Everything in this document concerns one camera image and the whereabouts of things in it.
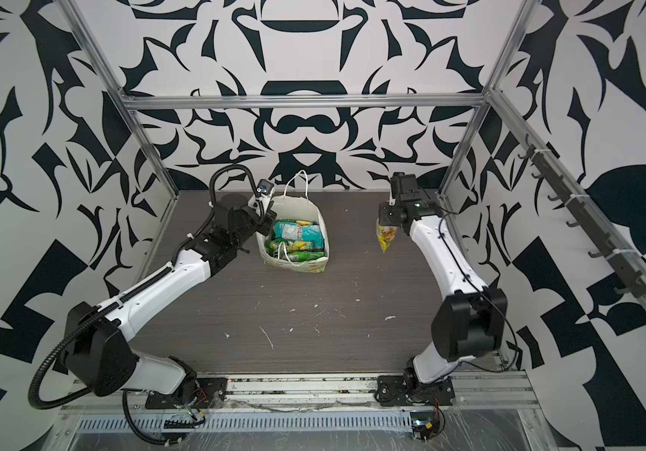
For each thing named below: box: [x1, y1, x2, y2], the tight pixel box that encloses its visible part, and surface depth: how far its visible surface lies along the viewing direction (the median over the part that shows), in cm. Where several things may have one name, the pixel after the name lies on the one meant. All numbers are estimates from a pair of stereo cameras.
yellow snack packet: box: [375, 217, 398, 253], surface depth 87 cm
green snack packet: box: [264, 238, 325, 263], surface depth 90 cm
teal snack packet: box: [274, 220, 324, 246], surface depth 91 cm
